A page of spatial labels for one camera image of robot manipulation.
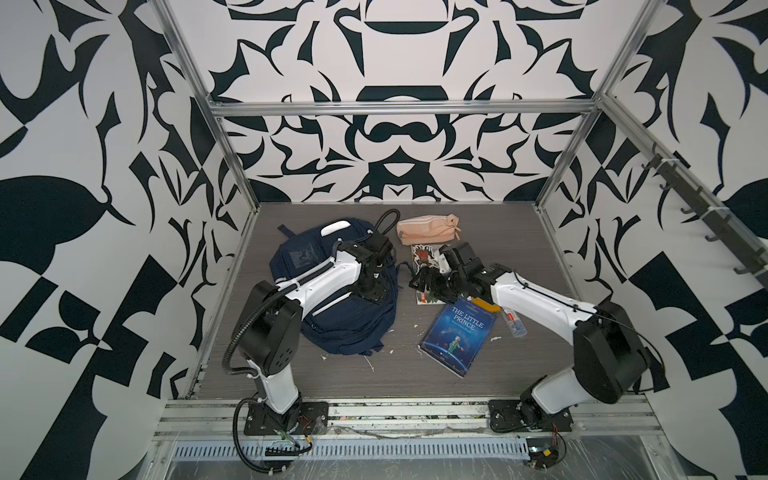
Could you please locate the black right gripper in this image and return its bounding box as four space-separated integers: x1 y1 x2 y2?
409 265 469 303

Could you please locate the illustrated comic book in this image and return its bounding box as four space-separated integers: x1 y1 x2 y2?
409 244 449 305

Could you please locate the blue Little Prince book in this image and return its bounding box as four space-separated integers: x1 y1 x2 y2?
418 298 497 378

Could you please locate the navy blue backpack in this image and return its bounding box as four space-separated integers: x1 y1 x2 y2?
269 218 399 355

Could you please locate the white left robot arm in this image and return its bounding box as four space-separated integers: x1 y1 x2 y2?
221 231 397 415

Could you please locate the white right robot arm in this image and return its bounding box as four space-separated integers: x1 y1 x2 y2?
410 242 652 418

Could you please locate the pink pencil case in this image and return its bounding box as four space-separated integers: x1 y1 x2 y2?
396 214 461 246

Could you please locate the small green circuit board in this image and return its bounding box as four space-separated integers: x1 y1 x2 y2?
526 435 568 471

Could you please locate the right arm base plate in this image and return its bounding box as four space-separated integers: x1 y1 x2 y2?
488 399 573 434

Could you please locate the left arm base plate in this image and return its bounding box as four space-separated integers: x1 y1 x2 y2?
244 399 329 436

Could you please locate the black corrugated cable hose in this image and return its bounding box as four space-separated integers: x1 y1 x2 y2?
221 281 301 376

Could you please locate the white slotted cable duct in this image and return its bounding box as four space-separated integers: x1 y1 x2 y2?
172 437 530 462

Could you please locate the grey wall hook rack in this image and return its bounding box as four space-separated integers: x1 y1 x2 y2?
643 142 767 289

